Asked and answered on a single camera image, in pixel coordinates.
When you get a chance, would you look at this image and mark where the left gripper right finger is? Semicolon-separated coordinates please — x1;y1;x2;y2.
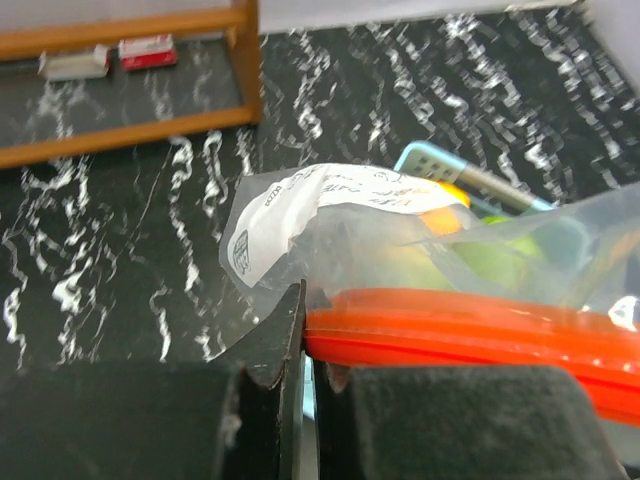
312;308;625;479

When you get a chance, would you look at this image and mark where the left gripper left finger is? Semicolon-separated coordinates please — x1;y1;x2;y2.
1;283;306;479

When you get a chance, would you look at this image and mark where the clear zip top bag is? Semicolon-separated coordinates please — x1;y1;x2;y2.
219;163;639;425

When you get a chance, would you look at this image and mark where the green cabbage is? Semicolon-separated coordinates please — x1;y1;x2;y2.
399;224;586;296

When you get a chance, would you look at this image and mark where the orange bell pepper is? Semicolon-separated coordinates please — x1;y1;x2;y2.
419;181;471;235

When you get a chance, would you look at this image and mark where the light blue plastic basket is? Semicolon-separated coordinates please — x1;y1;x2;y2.
393;141;554;214

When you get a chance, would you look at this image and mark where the red white small box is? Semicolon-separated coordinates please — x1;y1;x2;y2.
118;34;178;72

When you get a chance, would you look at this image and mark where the white grey small box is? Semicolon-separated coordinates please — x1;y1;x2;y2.
38;45;109;82

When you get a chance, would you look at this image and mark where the wooden shelf rack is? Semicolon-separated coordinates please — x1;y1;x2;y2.
1;1;262;169

